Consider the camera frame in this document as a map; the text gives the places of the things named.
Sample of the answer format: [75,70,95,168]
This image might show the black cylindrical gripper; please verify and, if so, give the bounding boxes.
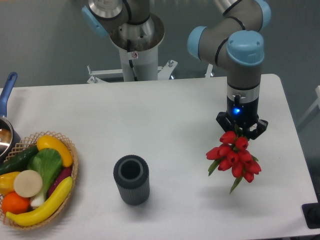
[216,97,269,140]

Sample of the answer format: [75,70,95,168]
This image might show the red tulip bouquet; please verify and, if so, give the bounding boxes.
[206,126,262,193]

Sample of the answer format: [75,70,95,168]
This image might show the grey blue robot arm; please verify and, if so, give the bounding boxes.
[81,0,271,140]

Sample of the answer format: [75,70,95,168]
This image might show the black device at edge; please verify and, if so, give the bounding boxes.
[301,202,320,229]

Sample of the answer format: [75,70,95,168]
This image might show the dark grey ribbed vase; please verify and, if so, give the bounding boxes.
[113,155,150,206]

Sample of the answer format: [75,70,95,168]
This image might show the purple sweet potato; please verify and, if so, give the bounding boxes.
[47,167,72,198]

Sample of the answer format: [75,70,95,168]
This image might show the green leafy bok choy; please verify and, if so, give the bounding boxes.
[27,148,62,209]

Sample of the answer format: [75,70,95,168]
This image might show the woven wicker basket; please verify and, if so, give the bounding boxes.
[0,131,79,230]

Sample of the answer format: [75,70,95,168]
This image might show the beige round disc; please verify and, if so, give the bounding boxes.
[13,170,43,198]

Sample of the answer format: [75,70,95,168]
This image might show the dark green cucumber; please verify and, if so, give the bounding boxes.
[0,145,39,175]

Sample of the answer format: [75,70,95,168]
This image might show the long yellow banana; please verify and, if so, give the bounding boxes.
[6,176,73,227]

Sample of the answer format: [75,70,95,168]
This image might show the yellow bell pepper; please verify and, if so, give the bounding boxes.
[0,171,20,196]

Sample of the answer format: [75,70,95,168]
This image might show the orange fruit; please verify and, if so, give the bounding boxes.
[1,192,30,215]

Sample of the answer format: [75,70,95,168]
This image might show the white frame at right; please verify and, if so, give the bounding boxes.
[296,85,320,133]

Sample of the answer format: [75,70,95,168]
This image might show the white metal base frame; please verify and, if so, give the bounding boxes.
[87,59,215,84]

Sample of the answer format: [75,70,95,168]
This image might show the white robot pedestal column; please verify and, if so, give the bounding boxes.
[118,46,158,82]

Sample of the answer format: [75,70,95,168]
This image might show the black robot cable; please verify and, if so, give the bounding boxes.
[126,39,139,82]

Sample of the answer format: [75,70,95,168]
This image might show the blue handled steel pot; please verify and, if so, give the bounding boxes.
[0,72,21,165]

